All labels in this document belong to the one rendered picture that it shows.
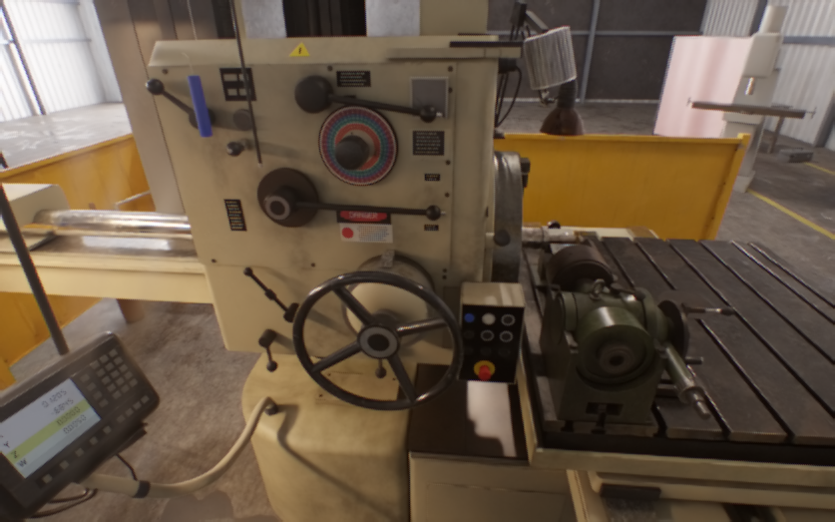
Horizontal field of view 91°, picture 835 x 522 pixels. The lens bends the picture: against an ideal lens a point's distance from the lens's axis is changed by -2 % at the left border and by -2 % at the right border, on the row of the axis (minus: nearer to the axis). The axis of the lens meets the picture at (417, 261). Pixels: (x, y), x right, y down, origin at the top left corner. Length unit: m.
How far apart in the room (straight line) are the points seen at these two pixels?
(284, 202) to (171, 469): 1.90
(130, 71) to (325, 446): 1.58
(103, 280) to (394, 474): 1.31
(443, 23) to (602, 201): 2.46
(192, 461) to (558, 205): 3.04
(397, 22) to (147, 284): 1.30
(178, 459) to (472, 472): 1.59
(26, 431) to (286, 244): 0.63
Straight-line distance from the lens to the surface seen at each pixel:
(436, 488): 1.76
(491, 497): 1.78
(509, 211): 1.18
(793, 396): 1.62
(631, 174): 3.72
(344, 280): 0.84
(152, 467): 2.69
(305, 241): 1.10
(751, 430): 1.44
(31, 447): 1.16
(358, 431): 1.70
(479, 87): 0.94
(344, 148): 0.89
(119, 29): 2.02
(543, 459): 1.30
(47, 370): 1.18
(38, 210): 2.11
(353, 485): 1.82
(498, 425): 1.71
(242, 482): 2.44
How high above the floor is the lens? 1.89
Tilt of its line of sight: 28 degrees down
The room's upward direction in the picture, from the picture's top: 1 degrees counter-clockwise
